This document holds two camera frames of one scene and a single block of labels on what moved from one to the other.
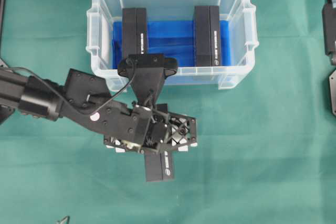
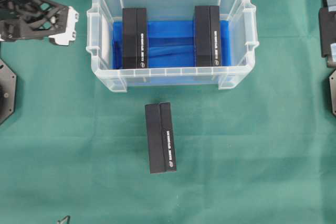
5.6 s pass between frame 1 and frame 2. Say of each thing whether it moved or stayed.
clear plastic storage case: stayed
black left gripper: moved
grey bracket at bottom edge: stayed
